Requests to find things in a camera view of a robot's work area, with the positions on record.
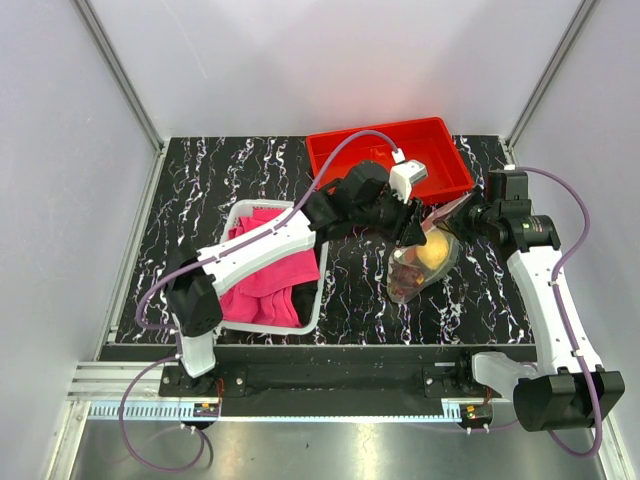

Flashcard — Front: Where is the aluminium frame rail right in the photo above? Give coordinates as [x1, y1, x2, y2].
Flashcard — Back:
[505, 0, 600, 151]

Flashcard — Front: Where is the aluminium frame rail left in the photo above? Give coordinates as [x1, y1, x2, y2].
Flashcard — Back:
[71, 0, 164, 152]

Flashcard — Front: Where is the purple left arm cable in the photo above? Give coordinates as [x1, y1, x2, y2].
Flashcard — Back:
[115, 130, 401, 474]

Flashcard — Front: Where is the white perforated plastic basket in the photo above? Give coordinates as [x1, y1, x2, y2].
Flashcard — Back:
[220, 199, 329, 336]

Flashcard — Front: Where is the black cloth in basket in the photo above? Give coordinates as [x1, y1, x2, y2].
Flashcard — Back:
[291, 281, 318, 327]

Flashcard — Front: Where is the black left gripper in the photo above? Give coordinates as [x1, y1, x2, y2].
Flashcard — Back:
[352, 183, 426, 248]

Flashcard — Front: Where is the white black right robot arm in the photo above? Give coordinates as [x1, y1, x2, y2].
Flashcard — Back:
[446, 169, 625, 432]

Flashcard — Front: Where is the red fake food piece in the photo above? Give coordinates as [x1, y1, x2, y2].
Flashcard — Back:
[388, 249, 429, 303]

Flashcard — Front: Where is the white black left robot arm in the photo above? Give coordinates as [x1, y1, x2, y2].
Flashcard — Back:
[164, 160, 428, 396]

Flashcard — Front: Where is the pink cloth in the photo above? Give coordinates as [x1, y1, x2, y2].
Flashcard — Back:
[218, 208, 321, 327]

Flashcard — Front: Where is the clear zip top bag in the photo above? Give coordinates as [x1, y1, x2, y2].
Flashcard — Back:
[387, 193, 471, 304]

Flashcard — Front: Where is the yellow fake fruit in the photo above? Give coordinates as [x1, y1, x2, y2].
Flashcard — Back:
[416, 229, 449, 270]

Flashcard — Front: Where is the aluminium frame rail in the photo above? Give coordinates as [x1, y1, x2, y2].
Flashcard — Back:
[505, 0, 600, 151]
[71, 0, 164, 152]

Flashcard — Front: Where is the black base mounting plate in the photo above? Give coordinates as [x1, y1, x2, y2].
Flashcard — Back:
[158, 344, 541, 419]

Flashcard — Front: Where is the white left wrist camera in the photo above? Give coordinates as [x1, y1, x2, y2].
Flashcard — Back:
[388, 148, 428, 204]

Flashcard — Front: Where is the red plastic tray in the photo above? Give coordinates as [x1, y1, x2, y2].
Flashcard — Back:
[320, 117, 474, 205]

